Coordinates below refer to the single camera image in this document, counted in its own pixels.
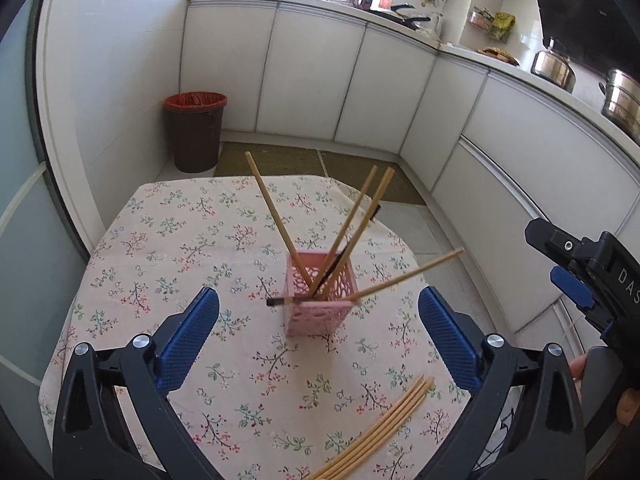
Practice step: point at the black range hood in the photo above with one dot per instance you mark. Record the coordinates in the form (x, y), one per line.
(585, 5)

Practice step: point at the tan bamboo chopstick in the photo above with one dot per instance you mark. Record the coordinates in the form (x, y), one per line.
(371, 212)
(425, 266)
(355, 205)
(272, 210)
(385, 426)
(385, 420)
(385, 408)
(385, 414)

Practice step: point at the black frying pan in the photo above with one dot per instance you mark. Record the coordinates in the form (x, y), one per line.
(407, 17)

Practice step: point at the dark chopstick with gold band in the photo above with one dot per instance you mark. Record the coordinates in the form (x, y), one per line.
(274, 302)
(341, 256)

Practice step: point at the person's right hand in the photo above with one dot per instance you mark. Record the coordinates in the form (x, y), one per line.
(579, 372)

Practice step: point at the plate of food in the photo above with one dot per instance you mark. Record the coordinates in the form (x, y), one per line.
(497, 56)

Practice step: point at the brown trash bin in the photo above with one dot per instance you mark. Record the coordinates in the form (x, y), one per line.
(195, 140)

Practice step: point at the floral tablecloth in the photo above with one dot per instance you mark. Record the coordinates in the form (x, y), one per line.
(175, 240)

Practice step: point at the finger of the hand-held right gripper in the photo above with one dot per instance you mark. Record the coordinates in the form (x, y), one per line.
(572, 287)
(555, 245)

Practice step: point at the white kitchen base cabinet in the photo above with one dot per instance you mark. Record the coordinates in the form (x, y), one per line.
(310, 75)
(510, 170)

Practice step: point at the white plastic jug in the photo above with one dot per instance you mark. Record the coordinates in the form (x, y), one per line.
(435, 27)

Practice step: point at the white kitchen countertop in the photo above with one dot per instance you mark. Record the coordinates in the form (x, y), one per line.
(500, 72)

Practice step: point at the brown floor mat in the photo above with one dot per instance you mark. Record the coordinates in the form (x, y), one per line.
(360, 172)
(270, 160)

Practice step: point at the red trash bag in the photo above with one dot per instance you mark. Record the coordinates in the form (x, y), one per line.
(196, 101)

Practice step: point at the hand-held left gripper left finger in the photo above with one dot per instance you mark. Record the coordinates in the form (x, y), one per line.
(192, 340)

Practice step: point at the wall rack with packets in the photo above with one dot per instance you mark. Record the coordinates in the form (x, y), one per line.
(492, 25)

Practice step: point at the pink perforated plastic basket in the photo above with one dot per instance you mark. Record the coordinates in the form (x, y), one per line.
(320, 322)

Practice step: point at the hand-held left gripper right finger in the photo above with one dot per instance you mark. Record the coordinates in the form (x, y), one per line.
(447, 345)

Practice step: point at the frosted glass sliding door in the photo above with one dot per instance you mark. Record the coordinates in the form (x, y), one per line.
(25, 185)

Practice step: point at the stainless steel steamer pot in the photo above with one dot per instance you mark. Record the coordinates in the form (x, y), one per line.
(622, 102)

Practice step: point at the stainless steel kettle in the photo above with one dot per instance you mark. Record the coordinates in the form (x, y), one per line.
(552, 67)

